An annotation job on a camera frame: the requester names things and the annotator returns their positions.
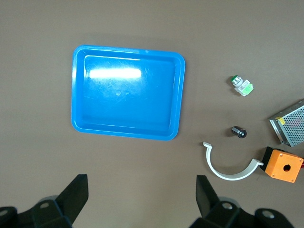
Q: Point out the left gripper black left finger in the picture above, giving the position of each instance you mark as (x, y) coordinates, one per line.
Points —
(71, 202)

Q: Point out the metal mesh power supply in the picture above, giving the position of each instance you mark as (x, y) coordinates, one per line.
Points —
(292, 128)

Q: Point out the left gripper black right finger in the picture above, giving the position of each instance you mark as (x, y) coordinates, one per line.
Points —
(207, 202)

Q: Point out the blue plastic tray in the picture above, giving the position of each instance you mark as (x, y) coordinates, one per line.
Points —
(128, 107)

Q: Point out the orange button box black base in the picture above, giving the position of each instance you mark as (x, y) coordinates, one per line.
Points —
(275, 161)

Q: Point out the brown table mat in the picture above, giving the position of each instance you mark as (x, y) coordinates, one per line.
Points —
(142, 23)

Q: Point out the black cylindrical capacitor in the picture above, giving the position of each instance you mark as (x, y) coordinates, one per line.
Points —
(240, 132)

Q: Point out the white semicircular plastic clamp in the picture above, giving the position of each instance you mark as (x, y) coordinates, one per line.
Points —
(228, 176)

